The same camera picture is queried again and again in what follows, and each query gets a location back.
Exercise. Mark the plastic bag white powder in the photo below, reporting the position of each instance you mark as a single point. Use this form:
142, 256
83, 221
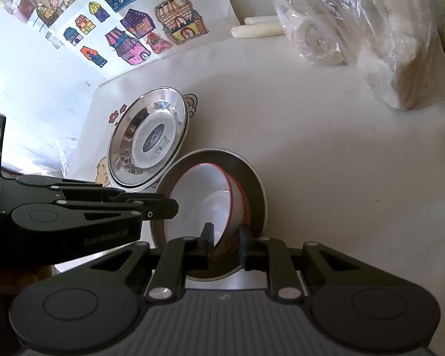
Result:
400, 63

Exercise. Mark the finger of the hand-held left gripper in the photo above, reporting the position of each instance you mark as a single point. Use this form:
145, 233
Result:
78, 189
163, 207

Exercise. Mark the deep steel bowl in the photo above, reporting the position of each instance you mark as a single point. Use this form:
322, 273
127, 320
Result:
256, 200

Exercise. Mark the large steel plate with label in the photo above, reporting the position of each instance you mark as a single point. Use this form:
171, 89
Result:
133, 155

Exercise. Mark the clear plastic bag beige lumps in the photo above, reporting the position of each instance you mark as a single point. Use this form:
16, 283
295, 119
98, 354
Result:
311, 26

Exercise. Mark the white candle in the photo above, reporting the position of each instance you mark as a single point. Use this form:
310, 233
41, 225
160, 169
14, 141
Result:
256, 30
261, 19

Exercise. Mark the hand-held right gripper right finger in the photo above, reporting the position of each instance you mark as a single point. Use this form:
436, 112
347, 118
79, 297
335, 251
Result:
244, 248

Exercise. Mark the colourful houses drawing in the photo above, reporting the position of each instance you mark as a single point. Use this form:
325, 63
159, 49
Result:
133, 26

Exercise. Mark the crumpled clear plastic wrap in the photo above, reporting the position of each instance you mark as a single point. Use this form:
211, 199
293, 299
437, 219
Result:
68, 155

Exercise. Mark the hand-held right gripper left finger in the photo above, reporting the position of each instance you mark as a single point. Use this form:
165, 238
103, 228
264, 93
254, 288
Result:
207, 244

